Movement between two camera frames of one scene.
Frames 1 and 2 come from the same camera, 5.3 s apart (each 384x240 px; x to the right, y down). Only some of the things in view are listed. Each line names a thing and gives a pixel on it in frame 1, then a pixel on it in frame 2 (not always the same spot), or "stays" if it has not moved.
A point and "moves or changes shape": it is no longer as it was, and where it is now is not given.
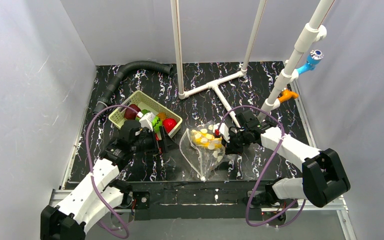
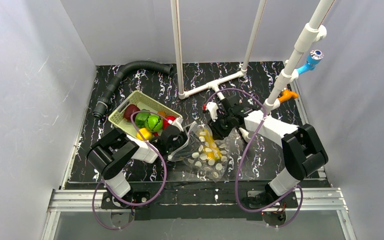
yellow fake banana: x=206 y=139 -> x=211 y=149
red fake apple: x=169 y=124 stays
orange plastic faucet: x=287 y=94 stays
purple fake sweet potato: x=130 y=114 stays
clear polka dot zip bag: x=204 y=151 moves or changes shape
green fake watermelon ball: x=156 y=123 stays
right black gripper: x=230 y=142 -> x=219 y=125
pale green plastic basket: x=145 y=102 stays
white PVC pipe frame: x=314 y=31 stays
